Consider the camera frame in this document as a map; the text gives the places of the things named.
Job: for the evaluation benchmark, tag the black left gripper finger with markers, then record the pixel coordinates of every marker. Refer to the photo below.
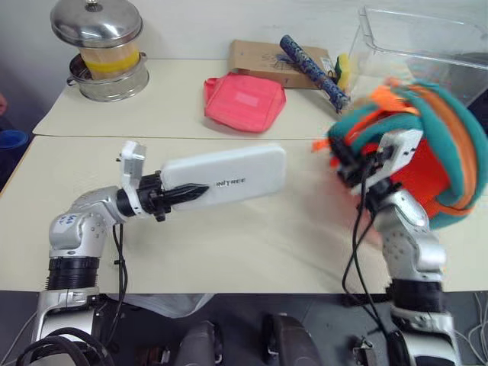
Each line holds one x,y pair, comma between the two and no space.
188,192

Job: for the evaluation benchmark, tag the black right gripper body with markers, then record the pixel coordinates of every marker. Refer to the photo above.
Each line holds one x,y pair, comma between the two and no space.
360,167

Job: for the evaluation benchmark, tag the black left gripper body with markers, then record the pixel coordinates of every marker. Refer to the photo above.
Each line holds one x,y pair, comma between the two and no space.
151,194

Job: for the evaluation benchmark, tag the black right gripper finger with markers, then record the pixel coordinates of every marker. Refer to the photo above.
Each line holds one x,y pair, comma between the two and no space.
340,149

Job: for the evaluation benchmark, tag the white rectangular box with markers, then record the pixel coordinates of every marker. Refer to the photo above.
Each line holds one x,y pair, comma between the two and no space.
228,177

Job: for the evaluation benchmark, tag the orange and teal backpack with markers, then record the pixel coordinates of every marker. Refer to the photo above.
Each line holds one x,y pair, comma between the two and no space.
446,145

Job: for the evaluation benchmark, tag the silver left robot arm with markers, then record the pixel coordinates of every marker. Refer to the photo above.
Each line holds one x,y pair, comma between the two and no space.
76,228

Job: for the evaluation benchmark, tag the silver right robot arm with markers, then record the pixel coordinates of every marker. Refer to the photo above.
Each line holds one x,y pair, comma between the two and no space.
406,228

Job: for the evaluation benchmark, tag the brown cardboard box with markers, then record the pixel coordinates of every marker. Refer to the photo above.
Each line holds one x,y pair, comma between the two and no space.
259,57

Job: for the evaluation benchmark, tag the yellow sponge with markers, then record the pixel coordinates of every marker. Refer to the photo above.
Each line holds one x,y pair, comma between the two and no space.
344,70

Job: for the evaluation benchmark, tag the blue patterned roll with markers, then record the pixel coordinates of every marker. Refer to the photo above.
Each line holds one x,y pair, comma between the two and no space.
310,68

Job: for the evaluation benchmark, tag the pink fabric pouch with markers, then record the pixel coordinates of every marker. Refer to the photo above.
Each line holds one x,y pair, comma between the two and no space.
244,102

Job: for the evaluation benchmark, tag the white crumpled plastic sheet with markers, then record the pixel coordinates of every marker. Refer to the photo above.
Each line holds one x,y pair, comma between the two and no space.
171,303

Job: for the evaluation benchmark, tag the steel steamer pot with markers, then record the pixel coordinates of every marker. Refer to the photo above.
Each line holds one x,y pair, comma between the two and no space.
114,85

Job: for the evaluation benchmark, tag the clear plastic bin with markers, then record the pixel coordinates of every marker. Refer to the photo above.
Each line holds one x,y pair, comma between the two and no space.
415,42

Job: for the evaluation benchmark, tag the translucent container with yellow band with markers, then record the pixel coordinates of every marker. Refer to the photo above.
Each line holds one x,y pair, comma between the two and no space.
106,61

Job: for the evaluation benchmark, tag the blue round object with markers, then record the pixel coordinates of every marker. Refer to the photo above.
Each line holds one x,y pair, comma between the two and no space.
11,139

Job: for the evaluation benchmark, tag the dark rounded shape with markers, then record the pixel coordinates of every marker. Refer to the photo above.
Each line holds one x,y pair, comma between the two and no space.
291,341
200,345

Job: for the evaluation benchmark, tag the steel pot lid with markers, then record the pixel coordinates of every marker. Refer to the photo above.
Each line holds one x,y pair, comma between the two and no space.
95,21

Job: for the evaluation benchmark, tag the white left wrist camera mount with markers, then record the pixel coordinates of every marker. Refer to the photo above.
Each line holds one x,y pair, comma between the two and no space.
132,162

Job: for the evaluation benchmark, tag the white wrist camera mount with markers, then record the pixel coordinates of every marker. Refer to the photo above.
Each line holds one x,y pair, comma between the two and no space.
400,150
132,162

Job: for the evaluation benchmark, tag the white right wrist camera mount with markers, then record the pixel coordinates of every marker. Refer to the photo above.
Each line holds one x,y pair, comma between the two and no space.
400,150

